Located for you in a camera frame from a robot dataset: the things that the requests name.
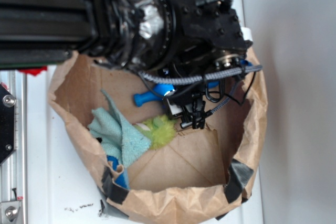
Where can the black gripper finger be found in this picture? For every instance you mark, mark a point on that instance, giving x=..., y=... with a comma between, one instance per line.
x=193, y=114

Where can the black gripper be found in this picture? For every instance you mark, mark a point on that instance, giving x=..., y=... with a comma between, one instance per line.
x=208, y=38

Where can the blue plastic bottle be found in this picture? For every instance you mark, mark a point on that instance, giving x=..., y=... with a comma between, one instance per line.
x=161, y=90

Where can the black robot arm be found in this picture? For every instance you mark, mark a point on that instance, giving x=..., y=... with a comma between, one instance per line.
x=131, y=35

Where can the green plush toy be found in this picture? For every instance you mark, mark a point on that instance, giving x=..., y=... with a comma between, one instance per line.
x=160, y=130

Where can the brown paper bag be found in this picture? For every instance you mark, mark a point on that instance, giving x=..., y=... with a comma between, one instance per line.
x=200, y=175

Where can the light teal cloth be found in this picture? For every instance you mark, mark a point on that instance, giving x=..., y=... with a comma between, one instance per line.
x=120, y=139

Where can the blue object under cloth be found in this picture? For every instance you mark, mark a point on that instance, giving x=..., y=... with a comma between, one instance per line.
x=121, y=177

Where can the black mounting plate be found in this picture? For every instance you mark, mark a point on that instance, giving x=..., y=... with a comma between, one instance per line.
x=7, y=121

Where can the aluminium frame rail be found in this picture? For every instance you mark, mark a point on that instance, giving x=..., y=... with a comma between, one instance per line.
x=14, y=169

